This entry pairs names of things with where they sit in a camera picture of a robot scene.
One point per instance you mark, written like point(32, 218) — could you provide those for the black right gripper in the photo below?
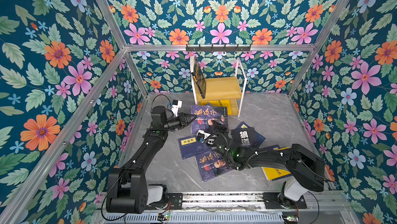
point(220, 127)

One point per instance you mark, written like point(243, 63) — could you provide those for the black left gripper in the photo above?
point(182, 120)

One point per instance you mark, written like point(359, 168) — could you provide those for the purple portrait book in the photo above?
point(208, 117)
point(211, 164)

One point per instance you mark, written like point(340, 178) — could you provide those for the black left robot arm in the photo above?
point(128, 191)

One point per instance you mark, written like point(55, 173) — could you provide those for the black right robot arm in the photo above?
point(307, 169)

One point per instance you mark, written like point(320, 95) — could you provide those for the navy book yellow label left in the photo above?
point(190, 147)

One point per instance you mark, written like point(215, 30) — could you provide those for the navy book yellow label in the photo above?
point(190, 147)
point(255, 139)

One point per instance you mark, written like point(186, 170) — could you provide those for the black wolf cover book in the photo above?
point(237, 134)

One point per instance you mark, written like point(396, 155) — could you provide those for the white wooden two-tier shelf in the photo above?
point(222, 89)

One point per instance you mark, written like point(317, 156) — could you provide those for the black book leaning on shelf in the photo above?
point(199, 79)

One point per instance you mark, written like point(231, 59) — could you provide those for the navy book yellow label right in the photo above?
point(255, 139)

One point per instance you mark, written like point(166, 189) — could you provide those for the black hook rack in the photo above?
point(218, 48)

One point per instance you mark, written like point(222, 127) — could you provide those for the yellow cartoon cover book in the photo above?
point(273, 174)

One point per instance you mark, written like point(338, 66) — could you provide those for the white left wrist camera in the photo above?
point(175, 106)

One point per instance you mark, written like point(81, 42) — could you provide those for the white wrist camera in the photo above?
point(205, 138)
point(175, 106)

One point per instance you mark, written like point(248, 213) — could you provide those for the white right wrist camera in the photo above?
point(205, 138)

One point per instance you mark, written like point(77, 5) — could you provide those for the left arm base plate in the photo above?
point(169, 201)

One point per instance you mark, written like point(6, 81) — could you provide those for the aluminium mounting rail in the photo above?
point(254, 201)

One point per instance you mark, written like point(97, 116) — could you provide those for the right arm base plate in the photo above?
point(272, 201)

